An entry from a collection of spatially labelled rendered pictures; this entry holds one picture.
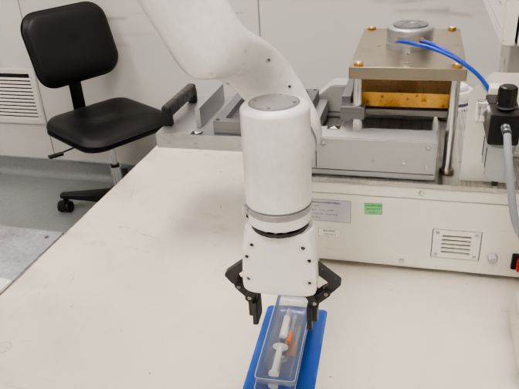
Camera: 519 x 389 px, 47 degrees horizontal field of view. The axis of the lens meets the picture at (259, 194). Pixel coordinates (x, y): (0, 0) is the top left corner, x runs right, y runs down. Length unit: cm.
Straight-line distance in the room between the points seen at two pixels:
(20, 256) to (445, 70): 86
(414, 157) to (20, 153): 281
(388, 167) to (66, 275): 62
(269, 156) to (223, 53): 13
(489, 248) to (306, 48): 175
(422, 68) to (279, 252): 38
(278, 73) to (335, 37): 187
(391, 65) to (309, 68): 171
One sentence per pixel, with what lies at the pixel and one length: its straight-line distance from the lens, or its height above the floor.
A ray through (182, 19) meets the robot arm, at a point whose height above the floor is 125.
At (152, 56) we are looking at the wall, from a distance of 291.
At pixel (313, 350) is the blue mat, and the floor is 75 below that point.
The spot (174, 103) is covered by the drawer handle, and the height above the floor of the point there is 101.
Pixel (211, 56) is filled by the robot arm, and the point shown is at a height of 121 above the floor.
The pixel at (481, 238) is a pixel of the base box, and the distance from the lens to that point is 106.
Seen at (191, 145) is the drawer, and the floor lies 95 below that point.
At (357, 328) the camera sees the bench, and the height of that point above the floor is 75.
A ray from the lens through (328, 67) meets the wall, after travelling 266.
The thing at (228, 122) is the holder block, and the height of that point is 99.
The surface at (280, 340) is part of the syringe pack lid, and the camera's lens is 88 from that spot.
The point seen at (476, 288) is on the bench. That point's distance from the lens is 108.
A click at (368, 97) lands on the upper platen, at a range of 102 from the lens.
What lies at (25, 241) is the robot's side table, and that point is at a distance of 131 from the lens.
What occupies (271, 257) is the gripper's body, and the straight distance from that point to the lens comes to 77.
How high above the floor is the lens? 138
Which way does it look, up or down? 28 degrees down
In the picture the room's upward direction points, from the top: 4 degrees counter-clockwise
